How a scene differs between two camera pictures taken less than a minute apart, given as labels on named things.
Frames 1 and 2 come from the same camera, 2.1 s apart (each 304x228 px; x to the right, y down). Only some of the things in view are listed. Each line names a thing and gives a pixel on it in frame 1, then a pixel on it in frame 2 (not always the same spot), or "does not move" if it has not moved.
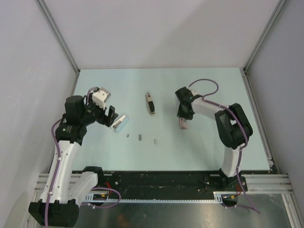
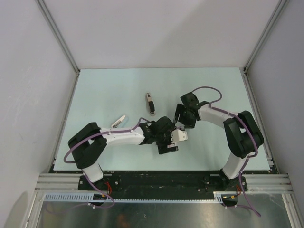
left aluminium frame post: (46, 13) does not move
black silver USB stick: (151, 105) does not move
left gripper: (104, 119) -> (162, 147)
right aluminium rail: (268, 184) does not move
